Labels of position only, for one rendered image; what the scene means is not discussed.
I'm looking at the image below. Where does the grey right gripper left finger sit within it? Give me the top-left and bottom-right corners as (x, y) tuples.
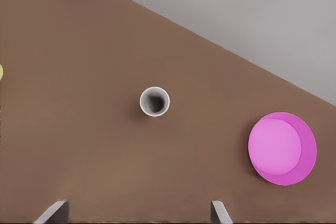
(33, 200), (70, 224)

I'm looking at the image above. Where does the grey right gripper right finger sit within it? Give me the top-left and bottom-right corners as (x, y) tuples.
(211, 199), (234, 224)

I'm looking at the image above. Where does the white cup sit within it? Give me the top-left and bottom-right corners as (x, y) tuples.
(139, 86), (171, 117)

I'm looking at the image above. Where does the pink bowl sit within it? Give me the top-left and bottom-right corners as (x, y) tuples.
(248, 111), (318, 186)

